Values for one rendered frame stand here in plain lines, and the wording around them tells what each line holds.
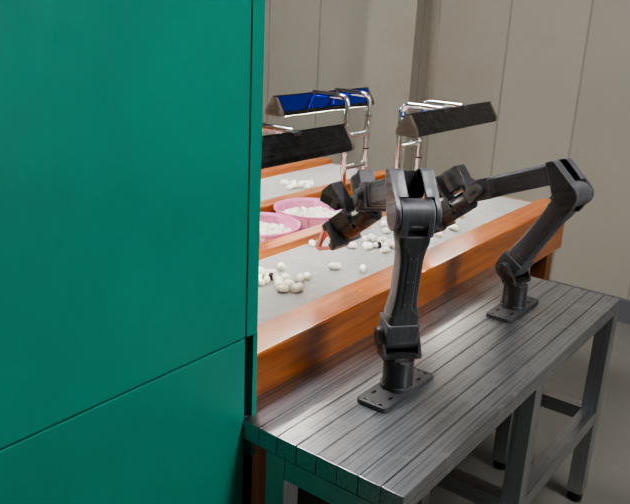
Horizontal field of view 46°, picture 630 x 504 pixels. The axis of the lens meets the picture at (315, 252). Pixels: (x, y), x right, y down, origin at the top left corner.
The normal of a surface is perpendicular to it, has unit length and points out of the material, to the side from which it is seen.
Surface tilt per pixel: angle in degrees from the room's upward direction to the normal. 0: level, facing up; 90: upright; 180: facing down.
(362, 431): 0
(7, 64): 90
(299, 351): 90
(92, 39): 90
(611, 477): 0
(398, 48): 90
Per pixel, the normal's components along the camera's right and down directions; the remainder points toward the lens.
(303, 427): 0.04, -0.95
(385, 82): -0.61, 0.22
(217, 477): 0.80, 0.22
